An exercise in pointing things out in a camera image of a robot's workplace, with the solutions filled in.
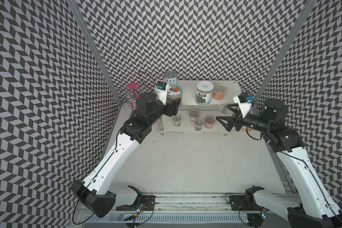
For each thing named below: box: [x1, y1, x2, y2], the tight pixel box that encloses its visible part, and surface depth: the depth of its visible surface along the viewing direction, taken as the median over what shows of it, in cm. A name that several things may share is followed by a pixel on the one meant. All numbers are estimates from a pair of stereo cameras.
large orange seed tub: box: [212, 83, 228, 101], surface depth 73 cm
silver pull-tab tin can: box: [163, 69, 178, 86], surface depth 77 cm
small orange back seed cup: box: [189, 109, 200, 123], surface depth 99 cm
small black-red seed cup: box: [193, 117, 205, 132], surface depth 94 cm
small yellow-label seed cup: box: [172, 115, 182, 127], surface depth 96 cm
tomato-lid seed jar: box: [166, 84, 183, 108], surface depth 64 cm
